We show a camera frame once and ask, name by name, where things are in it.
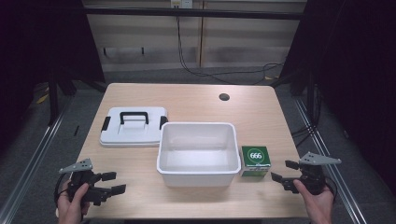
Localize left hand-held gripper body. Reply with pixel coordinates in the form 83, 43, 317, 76
58, 158, 112, 207

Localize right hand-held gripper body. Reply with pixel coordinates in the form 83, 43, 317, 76
280, 150, 343, 196

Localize small green carton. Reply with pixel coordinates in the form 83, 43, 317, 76
240, 145, 272, 178

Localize white lid with black handle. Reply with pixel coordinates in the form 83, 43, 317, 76
99, 105, 169, 148

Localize white plastic storage box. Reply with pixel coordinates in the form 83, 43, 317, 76
156, 121, 243, 188

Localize person's right hand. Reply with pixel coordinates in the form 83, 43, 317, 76
292, 179, 336, 224

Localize person's left hand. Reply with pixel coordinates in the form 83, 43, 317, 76
57, 181, 92, 224

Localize black stand leg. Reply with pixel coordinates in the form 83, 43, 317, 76
47, 73, 61, 126

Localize black curtain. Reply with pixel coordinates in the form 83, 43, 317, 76
278, 0, 396, 195
0, 0, 106, 153

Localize black horizontal metal bar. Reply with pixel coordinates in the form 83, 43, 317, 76
83, 7, 308, 21

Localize metal floor rail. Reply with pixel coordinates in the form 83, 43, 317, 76
0, 101, 75, 224
293, 95, 371, 224

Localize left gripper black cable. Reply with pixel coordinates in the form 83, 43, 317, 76
53, 173, 71, 209

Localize black floor cables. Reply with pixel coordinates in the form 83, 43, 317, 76
290, 83, 323, 148

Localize long black wall cable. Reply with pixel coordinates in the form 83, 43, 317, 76
176, 16, 285, 86

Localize white wall power outlet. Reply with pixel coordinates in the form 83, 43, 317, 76
170, 0, 194, 9

